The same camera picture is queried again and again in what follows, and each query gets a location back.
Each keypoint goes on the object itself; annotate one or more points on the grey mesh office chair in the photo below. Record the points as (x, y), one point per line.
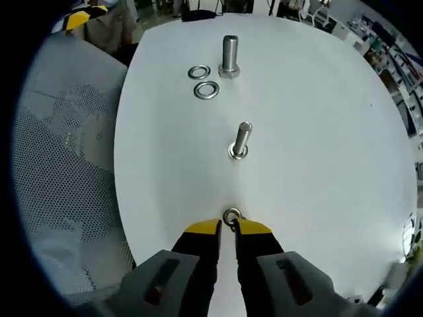
(66, 148)

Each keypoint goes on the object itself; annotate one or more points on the black flat object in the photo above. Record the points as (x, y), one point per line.
(198, 15)

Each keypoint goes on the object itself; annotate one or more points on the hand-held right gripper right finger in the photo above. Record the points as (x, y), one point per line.
(264, 264)

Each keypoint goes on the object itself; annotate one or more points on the white office chair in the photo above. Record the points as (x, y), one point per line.
(319, 13)

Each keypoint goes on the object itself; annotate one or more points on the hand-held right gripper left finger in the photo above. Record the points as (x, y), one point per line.
(185, 264)

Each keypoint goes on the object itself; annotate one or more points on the large steel threaded stud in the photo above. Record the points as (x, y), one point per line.
(229, 54)

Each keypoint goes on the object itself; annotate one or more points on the small steel threaded stud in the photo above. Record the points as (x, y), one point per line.
(241, 135)

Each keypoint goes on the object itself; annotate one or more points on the large steel washer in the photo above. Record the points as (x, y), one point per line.
(191, 73)
(197, 90)

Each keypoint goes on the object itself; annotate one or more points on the person's tan trousers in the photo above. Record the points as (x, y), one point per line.
(109, 29)

